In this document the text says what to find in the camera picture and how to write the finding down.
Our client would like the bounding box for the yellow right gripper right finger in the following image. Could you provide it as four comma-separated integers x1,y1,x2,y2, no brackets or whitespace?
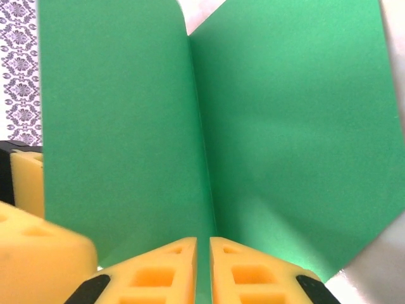
209,236,341,304

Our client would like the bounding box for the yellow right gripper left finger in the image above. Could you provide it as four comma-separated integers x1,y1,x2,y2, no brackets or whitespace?
65,236,199,304

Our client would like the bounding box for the green paper sheet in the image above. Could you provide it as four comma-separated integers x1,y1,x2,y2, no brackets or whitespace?
36,0,405,304

